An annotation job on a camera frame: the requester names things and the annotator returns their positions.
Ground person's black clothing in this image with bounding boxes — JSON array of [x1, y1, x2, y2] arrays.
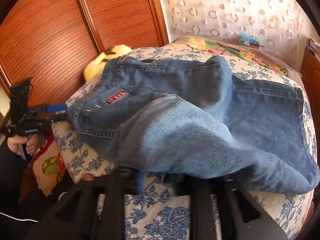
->
[[0, 145, 68, 240]]

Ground wooden headboard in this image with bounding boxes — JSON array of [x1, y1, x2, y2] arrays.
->
[[0, 0, 169, 110]]

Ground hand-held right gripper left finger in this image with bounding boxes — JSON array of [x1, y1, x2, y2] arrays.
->
[[25, 170, 145, 240]]

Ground colourful floral blanket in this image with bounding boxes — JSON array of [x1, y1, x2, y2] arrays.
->
[[29, 36, 300, 195]]

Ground blue floral bed sheet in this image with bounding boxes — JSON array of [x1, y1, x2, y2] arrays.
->
[[54, 47, 315, 240]]

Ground white cable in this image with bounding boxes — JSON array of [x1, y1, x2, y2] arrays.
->
[[0, 212, 38, 222]]

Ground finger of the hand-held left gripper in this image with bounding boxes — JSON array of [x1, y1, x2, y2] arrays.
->
[[37, 104, 67, 114], [37, 114, 68, 125]]

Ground blue denim pants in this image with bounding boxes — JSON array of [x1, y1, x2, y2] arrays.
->
[[65, 55, 320, 195]]

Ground stack of papers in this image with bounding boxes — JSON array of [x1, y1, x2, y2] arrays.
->
[[306, 37, 320, 53]]

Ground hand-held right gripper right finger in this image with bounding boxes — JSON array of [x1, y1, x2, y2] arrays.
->
[[176, 177, 288, 240]]

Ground circle-patterned sheer curtain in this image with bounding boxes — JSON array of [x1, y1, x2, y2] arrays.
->
[[155, 0, 318, 48]]

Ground yellow plush toy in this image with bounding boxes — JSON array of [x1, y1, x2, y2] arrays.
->
[[84, 44, 132, 79]]

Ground person's left hand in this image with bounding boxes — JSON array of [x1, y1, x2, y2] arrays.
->
[[7, 135, 38, 157]]

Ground cardboard box with blue cloth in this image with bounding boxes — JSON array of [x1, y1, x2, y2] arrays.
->
[[237, 32, 260, 49]]

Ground wooden cabinet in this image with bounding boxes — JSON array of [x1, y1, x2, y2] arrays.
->
[[300, 47, 320, 93]]

